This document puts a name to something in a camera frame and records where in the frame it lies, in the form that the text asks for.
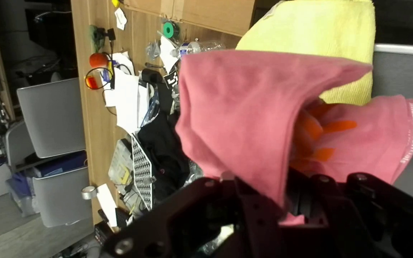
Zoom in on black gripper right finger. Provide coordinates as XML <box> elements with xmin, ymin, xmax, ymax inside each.
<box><xmin>286</xmin><ymin>170</ymin><xmax>362</xmax><ymax>229</ymax></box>

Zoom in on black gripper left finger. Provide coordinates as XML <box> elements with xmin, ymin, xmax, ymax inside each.
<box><xmin>187</xmin><ymin>176</ymin><xmax>285</xmax><ymax>232</ymax></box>

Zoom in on pink shirt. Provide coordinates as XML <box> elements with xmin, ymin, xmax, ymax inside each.
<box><xmin>174</xmin><ymin>49</ymin><xmax>413</xmax><ymax>226</ymax></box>

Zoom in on yellow shirt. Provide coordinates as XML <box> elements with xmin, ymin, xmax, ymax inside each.
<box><xmin>234</xmin><ymin>0</ymin><xmax>378</xmax><ymax>107</ymax></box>

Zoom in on black cloth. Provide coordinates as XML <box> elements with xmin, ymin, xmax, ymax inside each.
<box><xmin>135</xmin><ymin>69</ymin><xmax>190</xmax><ymax>205</ymax></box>

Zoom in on striped grey fabric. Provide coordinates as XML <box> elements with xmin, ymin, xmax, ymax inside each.
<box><xmin>128</xmin><ymin>133</ymin><xmax>158</xmax><ymax>212</ymax></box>

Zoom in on white paper sheets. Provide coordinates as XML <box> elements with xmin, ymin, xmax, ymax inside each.
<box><xmin>102</xmin><ymin>50</ymin><xmax>153</xmax><ymax>136</ymax></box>

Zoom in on green tape roll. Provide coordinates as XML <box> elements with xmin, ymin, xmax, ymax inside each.
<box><xmin>160</xmin><ymin>20</ymin><xmax>181</xmax><ymax>40</ymax></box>

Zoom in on orange ball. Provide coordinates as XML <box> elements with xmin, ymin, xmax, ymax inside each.
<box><xmin>88</xmin><ymin>50</ymin><xmax>111</xmax><ymax>70</ymax></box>

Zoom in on dark green clip toy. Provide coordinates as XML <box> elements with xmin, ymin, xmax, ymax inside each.
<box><xmin>90</xmin><ymin>24</ymin><xmax>118</xmax><ymax>50</ymax></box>

